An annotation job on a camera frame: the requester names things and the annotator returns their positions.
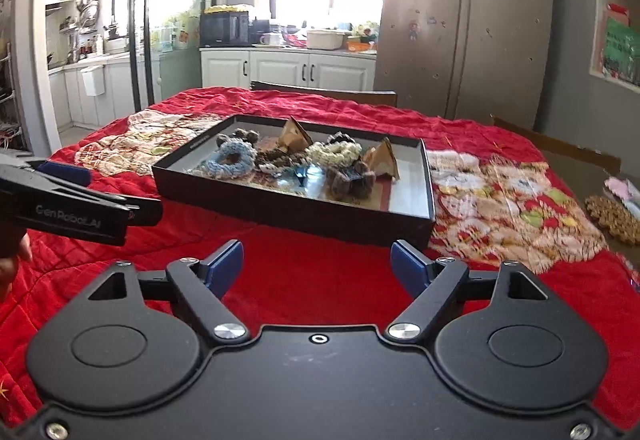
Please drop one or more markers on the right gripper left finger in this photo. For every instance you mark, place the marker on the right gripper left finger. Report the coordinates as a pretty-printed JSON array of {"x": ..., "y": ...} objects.
[{"x": 130, "y": 338}]

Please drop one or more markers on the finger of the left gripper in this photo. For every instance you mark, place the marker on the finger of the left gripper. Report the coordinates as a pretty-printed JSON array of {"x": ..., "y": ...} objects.
[
  {"x": 71, "y": 173},
  {"x": 140, "y": 211}
]

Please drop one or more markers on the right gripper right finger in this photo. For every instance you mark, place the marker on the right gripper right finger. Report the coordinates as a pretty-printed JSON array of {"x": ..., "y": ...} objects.
[{"x": 500, "y": 338}]

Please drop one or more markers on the blue knitted scrunchie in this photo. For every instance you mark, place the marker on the blue knitted scrunchie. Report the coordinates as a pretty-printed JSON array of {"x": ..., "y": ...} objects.
[{"x": 233, "y": 159}]

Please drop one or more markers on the brown snack packet with egg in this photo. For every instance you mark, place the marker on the brown snack packet with egg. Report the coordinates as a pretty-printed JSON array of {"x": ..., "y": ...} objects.
[{"x": 293, "y": 137}]

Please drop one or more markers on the person's left hand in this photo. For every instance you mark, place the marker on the person's left hand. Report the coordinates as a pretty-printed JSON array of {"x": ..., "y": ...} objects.
[{"x": 15, "y": 249}]

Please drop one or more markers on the brown knitted bow left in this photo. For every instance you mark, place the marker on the brown knitted bow left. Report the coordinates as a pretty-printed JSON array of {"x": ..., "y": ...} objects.
[{"x": 248, "y": 136}]

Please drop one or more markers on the brown knitted bow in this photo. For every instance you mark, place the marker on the brown knitted bow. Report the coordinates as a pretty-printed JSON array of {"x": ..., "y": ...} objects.
[
  {"x": 355, "y": 181},
  {"x": 248, "y": 136}
]

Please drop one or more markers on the dark brown knitted scrunchie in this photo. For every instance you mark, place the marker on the dark brown knitted scrunchie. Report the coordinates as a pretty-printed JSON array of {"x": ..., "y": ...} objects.
[{"x": 279, "y": 161}]

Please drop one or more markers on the wooden bead trivet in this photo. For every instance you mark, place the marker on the wooden bead trivet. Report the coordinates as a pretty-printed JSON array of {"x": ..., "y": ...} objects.
[{"x": 614, "y": 218}]

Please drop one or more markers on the white kitchen cabinet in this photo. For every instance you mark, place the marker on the white kitchen cabinet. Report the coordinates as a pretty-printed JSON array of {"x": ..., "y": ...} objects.
[{"x": 317, "y": 69}]

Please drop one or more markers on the black shallow box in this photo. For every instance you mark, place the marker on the black shallow box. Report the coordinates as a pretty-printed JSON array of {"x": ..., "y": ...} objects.
[{"x": 300, "y": 198}]

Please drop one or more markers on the black microwave oven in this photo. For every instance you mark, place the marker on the black microwave oven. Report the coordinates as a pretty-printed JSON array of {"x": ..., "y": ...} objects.
[{"x": 224, "y": 29}]

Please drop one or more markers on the wooden chair back right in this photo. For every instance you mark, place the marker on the wooden chair back right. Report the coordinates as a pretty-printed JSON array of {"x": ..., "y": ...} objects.
[{"x": 608, "y": 162}]

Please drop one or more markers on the wooden chair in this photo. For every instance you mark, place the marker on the wooden chair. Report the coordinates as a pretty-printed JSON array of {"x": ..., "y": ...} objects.
[
  {"x": 387, "y": 98},
  {"x": 608, "y": 162}
]

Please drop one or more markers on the cream knitted scrunchie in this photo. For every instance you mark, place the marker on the cream knitted scrunchie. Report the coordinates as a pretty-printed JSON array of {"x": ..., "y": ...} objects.
[{"x": 339, "y": 151}]

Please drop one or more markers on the brown knitted bow right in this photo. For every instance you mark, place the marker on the brown knitted bow right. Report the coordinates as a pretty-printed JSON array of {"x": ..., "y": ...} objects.
[{"x": 355, "y": 181}]

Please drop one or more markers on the white mug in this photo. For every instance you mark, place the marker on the white mug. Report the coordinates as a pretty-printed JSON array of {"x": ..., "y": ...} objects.
[{"x": 272, "y": 39}]

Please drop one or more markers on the cream plastic basin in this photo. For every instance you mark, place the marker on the cream plastic basin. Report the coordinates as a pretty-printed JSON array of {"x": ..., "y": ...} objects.
[{"x": 326, "y": 40}]

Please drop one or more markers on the wooden chair back left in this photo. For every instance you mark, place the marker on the wooden chair back left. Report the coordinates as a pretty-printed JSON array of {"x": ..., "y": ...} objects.
[{"x": 387, "y": 98}]

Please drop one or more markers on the silver double-door refrigerator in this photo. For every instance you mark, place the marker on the silver double-door refrigerator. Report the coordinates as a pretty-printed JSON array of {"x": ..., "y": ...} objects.
[{"x": 465, "y": 59}]

